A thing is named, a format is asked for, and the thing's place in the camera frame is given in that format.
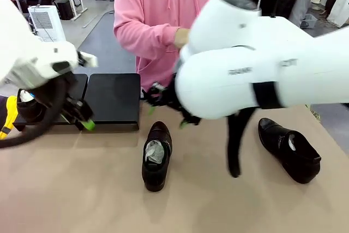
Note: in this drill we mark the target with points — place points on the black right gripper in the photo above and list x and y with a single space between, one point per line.
174 99

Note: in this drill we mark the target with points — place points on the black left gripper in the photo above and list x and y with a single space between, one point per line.
79 110

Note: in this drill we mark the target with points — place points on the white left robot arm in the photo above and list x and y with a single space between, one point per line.
27 61

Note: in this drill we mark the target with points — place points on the person right forearm pink sleeve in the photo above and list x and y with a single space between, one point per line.
141 36

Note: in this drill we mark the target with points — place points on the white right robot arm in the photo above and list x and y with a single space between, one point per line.
231 80

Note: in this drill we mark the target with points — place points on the black metal shoe stand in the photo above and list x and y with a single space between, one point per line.
83 85
114 99

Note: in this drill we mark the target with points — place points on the person right hand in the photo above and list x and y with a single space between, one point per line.
181 38

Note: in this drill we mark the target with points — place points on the white paper shoe stuffing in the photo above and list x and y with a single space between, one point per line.
26 96
154 151
292 141

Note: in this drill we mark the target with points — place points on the yellow black fabric item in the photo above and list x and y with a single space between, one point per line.
11 107

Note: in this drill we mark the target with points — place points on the white air purifier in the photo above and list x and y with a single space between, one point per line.
46 23

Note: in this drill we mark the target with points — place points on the black computer tower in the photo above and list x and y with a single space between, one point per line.
65 9

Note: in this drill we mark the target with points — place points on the large white table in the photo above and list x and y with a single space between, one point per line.
286 21

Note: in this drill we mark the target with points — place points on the grey storage bin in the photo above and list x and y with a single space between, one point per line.
309 21

